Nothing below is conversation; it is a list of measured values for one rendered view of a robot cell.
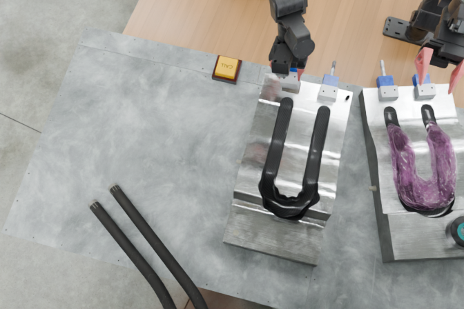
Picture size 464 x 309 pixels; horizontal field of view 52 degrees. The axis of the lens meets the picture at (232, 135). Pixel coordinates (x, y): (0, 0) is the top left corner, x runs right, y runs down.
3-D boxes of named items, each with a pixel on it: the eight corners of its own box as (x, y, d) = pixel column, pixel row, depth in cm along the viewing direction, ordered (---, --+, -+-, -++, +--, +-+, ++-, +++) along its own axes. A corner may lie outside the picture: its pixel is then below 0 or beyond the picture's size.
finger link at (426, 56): (449, 85, 100) (459, 47, 102) (416, 75, 100) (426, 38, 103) (437, 97, 106) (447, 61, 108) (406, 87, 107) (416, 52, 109)
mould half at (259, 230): (264, 85, 147) (266, 65, 135) (346, 103, 145) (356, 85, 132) (223, 243, 132) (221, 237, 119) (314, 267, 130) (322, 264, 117)
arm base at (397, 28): (453, 40, 142) (458, 21, 144) (388, 21, 145) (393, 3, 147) (443, 52, 150) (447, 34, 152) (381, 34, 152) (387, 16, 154)
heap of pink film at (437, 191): (380, 123, 136) (387, 114, 129) (441, 121, 136) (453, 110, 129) (394, 213, 128) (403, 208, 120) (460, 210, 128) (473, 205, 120)
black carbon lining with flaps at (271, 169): (279, 98, 138) (282, 84, 129) (334, 110, 137) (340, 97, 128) (252, 212, 128) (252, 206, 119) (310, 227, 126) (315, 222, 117)
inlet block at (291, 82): (290, 45, 140) (287, 38, 134) (306, 47, 138) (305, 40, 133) (282, 87, 138) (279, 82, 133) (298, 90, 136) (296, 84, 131)
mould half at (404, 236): (358, 95, 145) (366, 80, 135) (442, 91, 145) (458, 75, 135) (382, 263, 129) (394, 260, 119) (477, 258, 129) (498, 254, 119)
